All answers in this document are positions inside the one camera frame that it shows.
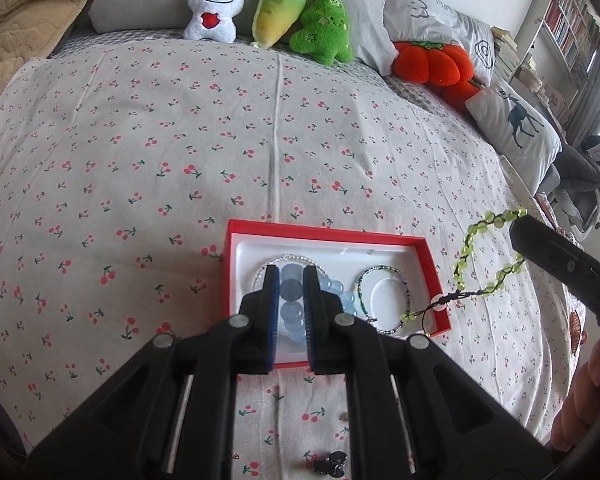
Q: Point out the white bookshelf with books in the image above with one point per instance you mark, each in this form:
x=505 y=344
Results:
x=570 y=25

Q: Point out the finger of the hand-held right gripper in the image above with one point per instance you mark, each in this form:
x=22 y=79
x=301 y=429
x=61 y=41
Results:
x=555 y=252

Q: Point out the stack of books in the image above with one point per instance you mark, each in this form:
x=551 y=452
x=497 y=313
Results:
x=505 y=50

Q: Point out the person's right hand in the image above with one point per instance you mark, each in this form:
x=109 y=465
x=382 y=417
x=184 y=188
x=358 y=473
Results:
x=580 y=400

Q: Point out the yellow-green carrot plush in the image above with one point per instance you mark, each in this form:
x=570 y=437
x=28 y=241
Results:
x=275 y=10

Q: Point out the orange pumpkin plush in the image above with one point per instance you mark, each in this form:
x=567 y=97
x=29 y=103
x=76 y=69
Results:
x=430 y=65

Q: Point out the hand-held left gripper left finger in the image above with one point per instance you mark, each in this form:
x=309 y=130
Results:
x=271 y=310

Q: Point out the black hair clip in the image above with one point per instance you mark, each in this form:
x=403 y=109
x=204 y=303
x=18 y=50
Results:
x=330 y=464

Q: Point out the white deer print pillow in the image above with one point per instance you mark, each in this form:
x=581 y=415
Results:
x=520 y=130

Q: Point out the green tree plush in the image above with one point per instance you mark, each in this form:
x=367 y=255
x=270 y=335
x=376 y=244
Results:
x=325 y=27

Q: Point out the grey pillow with line drawing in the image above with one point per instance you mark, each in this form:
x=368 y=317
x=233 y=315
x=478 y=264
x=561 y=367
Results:
x=445 y=20

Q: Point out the white rabbit plush red heart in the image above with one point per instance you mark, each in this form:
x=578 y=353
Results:
x=211 y=10

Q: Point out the grey chair with clothes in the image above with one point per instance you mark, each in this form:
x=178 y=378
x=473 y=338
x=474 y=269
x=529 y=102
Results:
x=580 y=175

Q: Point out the cherry print bedsheet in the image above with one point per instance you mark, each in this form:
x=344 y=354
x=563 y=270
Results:
x=180 y=160

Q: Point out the beige quilted blanket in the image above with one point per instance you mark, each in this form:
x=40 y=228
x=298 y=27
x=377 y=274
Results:
x=25 y=25

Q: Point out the red jewelry box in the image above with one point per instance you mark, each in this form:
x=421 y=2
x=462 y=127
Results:
x=380 y=242

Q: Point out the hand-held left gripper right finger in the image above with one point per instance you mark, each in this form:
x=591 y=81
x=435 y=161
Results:
x=310 y=310

